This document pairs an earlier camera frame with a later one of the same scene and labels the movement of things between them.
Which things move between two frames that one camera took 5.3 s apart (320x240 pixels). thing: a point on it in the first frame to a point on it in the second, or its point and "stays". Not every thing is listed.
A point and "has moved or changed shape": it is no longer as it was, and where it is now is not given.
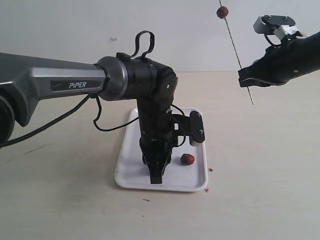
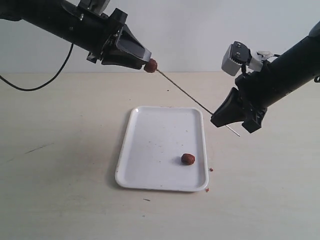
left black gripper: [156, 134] to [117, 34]
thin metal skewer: [235, 51] to [190, 96]
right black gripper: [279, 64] to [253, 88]
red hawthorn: [222, 12] has moved or changed shape
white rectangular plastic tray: [187, 171] stays
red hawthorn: [187, 159] stays
